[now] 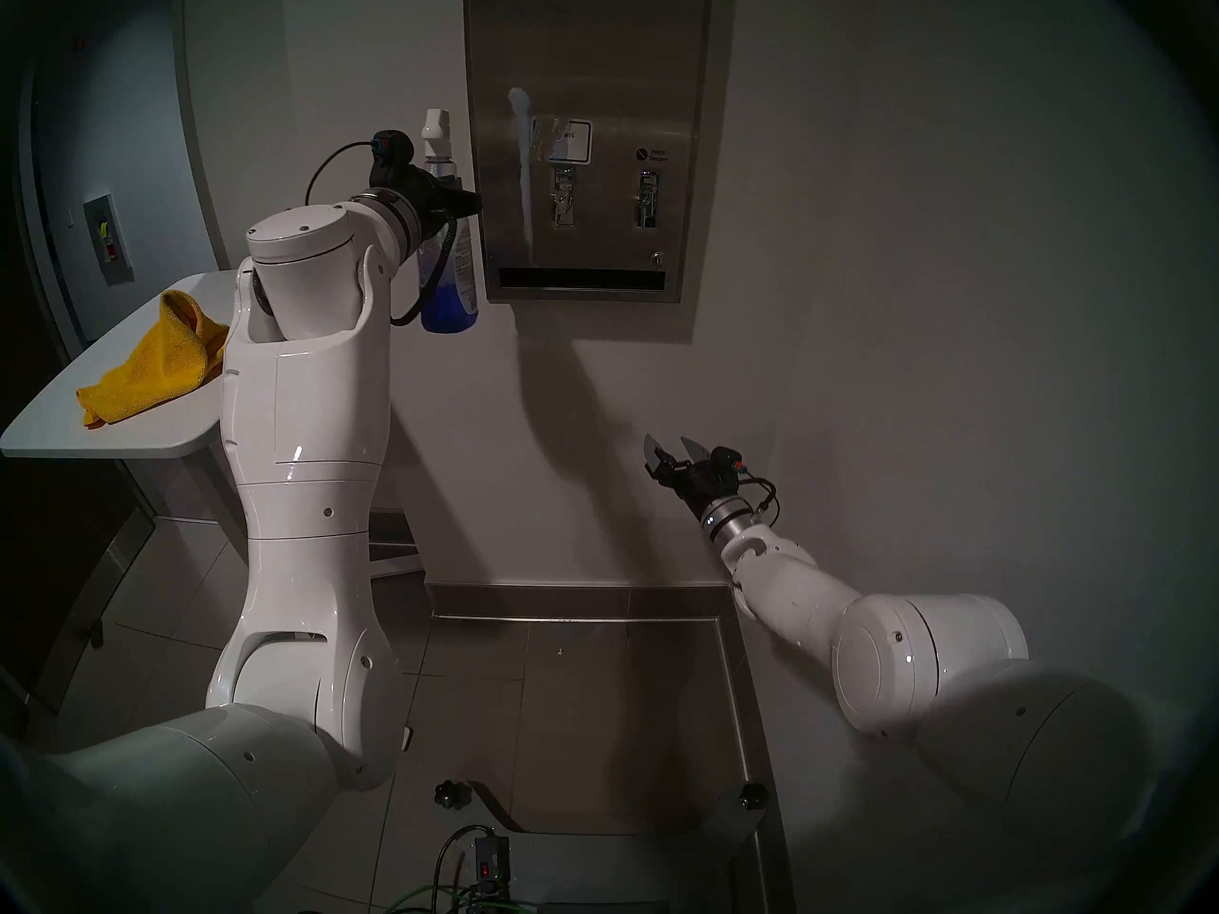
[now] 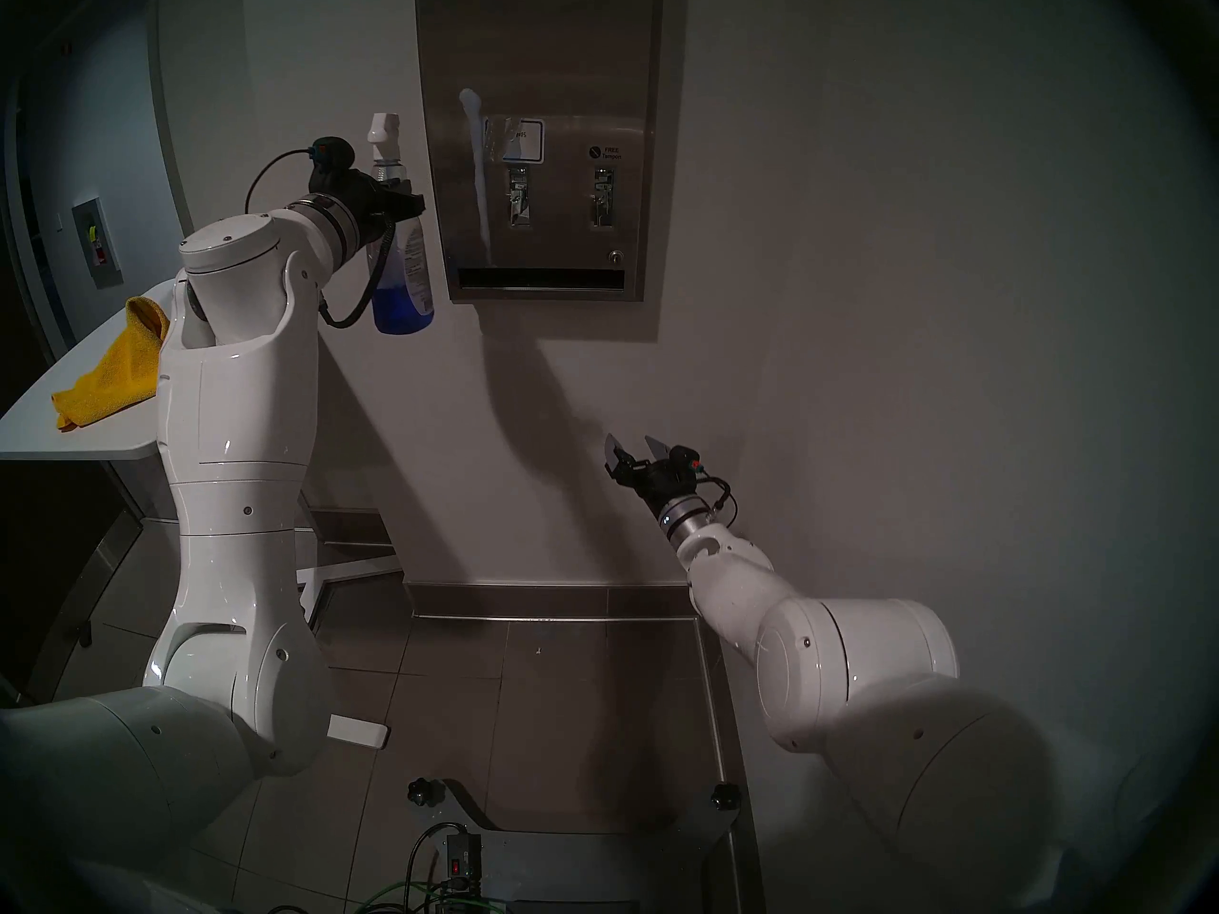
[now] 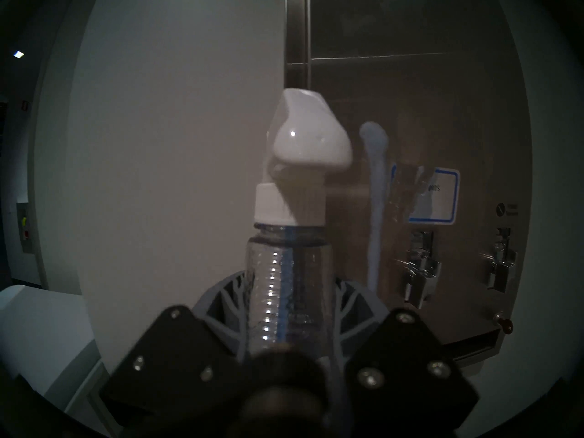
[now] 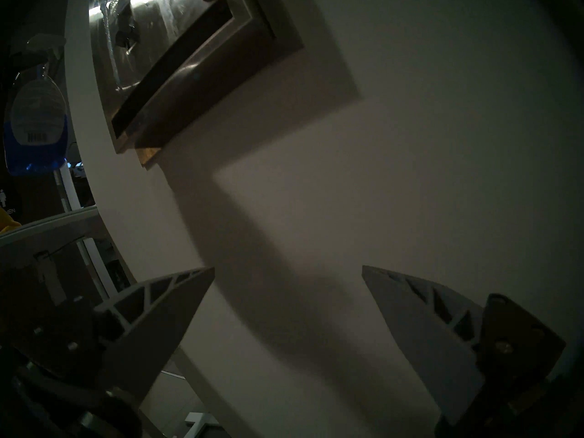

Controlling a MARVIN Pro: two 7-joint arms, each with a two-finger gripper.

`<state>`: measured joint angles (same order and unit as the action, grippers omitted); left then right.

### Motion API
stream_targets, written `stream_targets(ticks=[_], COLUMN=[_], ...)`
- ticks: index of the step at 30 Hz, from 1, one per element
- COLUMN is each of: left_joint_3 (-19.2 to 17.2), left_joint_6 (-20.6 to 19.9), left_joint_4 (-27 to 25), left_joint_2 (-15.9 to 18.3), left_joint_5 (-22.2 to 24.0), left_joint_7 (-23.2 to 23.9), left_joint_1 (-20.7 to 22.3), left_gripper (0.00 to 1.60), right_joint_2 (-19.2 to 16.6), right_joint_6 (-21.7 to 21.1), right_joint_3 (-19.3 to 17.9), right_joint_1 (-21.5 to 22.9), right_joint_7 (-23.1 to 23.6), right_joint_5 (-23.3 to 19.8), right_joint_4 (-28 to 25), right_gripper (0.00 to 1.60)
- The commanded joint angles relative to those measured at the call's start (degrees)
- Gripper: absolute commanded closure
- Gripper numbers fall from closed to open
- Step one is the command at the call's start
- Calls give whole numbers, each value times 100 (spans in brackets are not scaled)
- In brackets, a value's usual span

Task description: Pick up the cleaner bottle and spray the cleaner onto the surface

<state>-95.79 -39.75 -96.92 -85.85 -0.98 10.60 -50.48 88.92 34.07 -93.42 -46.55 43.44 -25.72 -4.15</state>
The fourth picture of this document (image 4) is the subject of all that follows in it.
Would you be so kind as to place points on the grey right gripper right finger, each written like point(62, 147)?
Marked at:
point(424, 323)

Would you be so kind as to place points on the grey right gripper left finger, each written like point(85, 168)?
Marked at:
point(150, 323)

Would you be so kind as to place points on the clear spray bottle blue cleaner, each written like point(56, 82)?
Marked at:
point(36, 122)

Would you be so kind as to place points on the yellow microfibre cloth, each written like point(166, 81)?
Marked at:
point(8, 222)

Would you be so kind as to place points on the dark restroom sign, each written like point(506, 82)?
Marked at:
point(5, 200)

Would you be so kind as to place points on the stainless steel wall dispenser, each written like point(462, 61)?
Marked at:
point(205, 63)

